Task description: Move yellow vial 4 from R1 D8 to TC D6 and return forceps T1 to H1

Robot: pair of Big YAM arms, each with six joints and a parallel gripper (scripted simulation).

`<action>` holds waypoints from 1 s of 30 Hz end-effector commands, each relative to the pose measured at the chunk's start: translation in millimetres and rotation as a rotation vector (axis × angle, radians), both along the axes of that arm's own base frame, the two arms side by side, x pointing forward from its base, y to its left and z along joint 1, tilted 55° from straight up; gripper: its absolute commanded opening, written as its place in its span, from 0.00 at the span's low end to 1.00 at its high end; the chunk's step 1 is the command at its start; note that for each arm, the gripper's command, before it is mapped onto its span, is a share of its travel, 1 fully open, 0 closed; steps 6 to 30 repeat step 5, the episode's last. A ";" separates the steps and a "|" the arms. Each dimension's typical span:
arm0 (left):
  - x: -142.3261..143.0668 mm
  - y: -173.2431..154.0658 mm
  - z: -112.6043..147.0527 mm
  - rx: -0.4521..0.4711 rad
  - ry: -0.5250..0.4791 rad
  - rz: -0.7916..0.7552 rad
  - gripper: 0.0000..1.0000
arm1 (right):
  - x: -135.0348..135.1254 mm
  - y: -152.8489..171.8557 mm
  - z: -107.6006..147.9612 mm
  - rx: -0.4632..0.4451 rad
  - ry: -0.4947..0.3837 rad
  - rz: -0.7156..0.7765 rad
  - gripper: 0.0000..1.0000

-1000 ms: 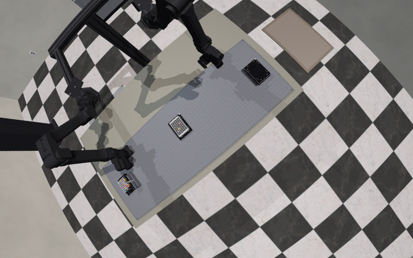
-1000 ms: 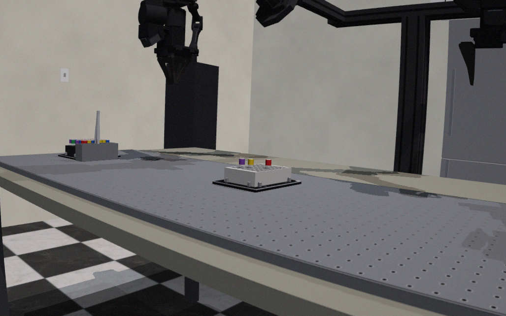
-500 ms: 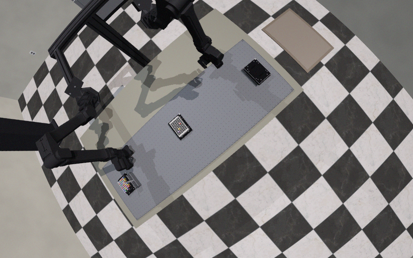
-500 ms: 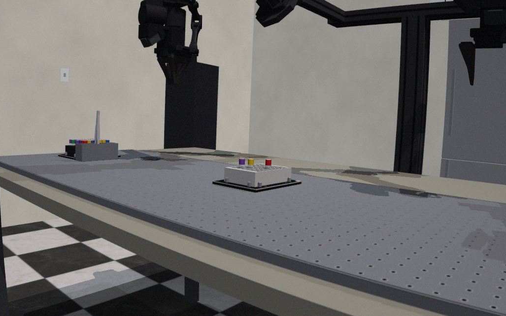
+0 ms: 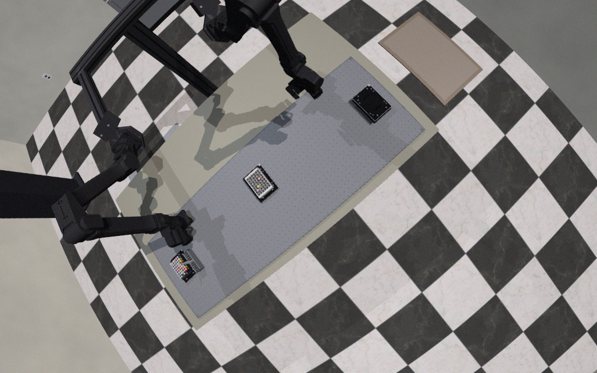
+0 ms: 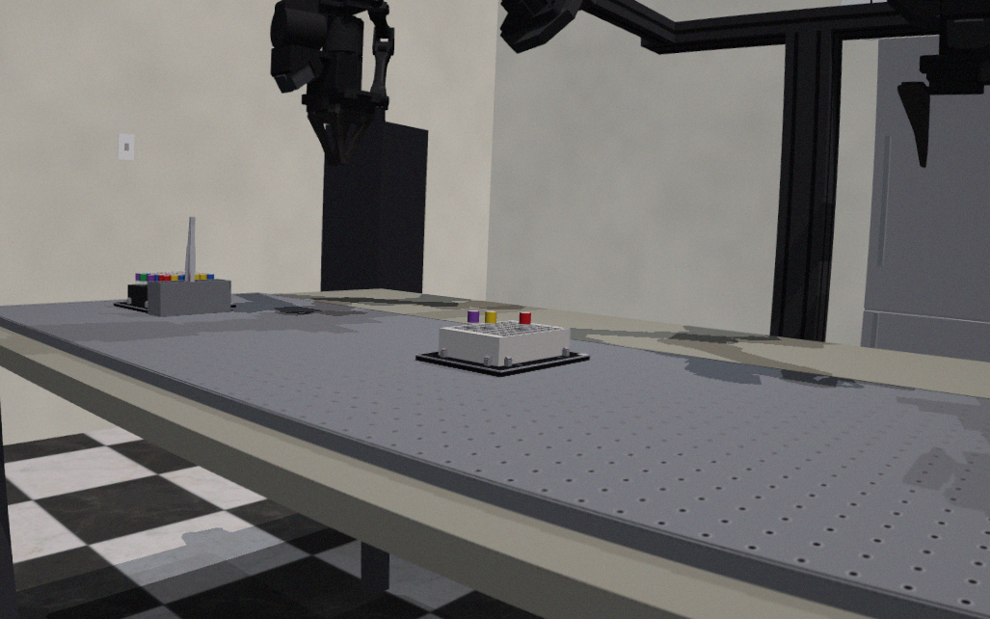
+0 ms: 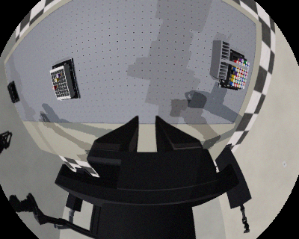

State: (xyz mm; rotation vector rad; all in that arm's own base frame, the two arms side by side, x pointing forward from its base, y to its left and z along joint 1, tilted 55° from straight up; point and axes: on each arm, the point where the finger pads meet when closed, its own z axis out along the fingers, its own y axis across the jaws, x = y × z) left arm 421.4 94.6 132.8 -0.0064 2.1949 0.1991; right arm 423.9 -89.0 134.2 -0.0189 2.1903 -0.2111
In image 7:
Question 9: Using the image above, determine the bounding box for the white rectangular rack with grid of holes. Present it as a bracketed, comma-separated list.
[50, 64, 75, 100]

